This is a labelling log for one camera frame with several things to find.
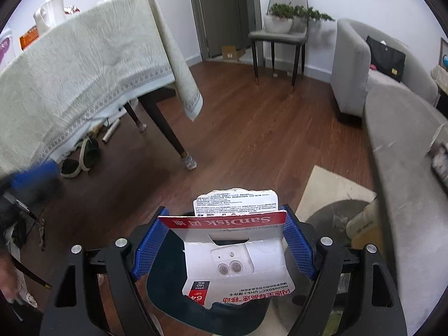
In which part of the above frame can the SanDisk cardboard package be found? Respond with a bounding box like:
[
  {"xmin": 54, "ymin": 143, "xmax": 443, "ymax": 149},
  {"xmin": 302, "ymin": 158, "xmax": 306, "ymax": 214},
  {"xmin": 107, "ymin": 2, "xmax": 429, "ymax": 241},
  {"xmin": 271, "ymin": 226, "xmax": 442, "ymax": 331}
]
[{"xmin": 160, "ymin": 188, "xmax": 295, "ymax": 309}]

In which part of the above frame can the dark trash bin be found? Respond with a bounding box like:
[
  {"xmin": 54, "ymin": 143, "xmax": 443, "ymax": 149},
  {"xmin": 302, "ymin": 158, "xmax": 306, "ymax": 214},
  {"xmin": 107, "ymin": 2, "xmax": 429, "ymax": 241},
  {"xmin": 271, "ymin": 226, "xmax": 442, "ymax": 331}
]
[{"xmin": 146, "ymin": 230, "xmax": 270, "ymax": 336}]

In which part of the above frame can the green white shoe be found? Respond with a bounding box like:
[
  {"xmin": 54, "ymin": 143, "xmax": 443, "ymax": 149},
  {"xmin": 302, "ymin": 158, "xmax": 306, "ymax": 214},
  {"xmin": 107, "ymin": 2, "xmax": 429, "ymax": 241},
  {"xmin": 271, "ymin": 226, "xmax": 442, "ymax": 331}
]
[{"xmin": 79, "ymin": 137, "xmax": 100, "ymax": 171}]

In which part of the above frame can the beige floor rug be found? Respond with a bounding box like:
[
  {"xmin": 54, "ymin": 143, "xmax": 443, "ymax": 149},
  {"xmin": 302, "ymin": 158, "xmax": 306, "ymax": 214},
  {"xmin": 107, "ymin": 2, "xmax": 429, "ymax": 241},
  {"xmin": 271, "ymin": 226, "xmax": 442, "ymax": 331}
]
[{"xmin": 295, "ymin": 165, "xmax": 377, "ymax": 221}]

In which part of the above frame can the round grey marble table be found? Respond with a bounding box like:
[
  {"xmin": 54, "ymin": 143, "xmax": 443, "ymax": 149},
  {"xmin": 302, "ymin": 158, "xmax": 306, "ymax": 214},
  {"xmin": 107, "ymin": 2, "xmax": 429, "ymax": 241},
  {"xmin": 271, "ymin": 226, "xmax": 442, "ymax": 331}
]
[{"xmin": 363, "ymin": 87, "xmax": 447, "ymax": 335}]

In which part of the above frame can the white ceramic jug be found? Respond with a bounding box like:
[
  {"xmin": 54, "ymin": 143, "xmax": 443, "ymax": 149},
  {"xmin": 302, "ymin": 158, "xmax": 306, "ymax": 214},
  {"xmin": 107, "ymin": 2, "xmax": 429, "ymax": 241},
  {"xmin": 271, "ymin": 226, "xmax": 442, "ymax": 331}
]
[{"xmin": 33, "ymin": 0, "xmax": 66, "ymax": 36}]

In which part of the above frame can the grey armchair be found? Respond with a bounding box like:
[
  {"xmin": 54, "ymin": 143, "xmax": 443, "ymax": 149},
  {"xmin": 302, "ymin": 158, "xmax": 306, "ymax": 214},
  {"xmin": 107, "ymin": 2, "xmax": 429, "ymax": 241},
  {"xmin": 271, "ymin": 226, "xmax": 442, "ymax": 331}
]
[{"xmin": 330, "ymin": 18, "xmax": 439, "ymax": 118}]

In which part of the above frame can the small cardboard box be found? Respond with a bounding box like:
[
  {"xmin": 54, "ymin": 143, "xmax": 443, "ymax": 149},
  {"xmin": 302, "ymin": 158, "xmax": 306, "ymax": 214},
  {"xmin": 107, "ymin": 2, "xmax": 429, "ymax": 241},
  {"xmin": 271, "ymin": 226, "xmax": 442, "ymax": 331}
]
[{"xmin": 222, "ymin": 46, "xmax": 246, "ymax": 62}]

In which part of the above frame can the black bag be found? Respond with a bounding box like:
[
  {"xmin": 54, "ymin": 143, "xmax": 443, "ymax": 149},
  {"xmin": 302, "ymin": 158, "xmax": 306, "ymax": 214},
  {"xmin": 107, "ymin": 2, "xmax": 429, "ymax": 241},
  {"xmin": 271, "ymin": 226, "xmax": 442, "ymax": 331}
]
[{"xmin": 366, "ymin": 36, "xmax": 406, "ymax": 83}]

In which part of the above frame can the grey dining chair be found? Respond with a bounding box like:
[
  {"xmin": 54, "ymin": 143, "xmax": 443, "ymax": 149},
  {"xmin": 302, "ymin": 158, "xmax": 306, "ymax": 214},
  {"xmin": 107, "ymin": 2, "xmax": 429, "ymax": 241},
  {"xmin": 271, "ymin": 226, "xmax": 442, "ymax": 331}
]
[{"xmin": 248, "ymin": 0, "xmax": 309, "ymax": 91}]

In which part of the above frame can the potted green plant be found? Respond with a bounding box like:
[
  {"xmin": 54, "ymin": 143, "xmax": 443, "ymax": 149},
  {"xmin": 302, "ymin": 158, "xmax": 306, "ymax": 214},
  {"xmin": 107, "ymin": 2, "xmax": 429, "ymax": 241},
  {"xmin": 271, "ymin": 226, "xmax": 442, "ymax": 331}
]
[{"xmin": 264, "ymin": 3, "xmax": 334, "ymax": 34}]

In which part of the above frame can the grey door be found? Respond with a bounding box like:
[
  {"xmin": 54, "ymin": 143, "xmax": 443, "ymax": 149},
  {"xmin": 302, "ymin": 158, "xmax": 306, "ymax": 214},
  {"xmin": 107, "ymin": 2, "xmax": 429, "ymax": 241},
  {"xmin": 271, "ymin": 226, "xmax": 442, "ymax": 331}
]
[{"xmin": 191, "ymin": 0, "xmax": 262, "ymax": 64}]

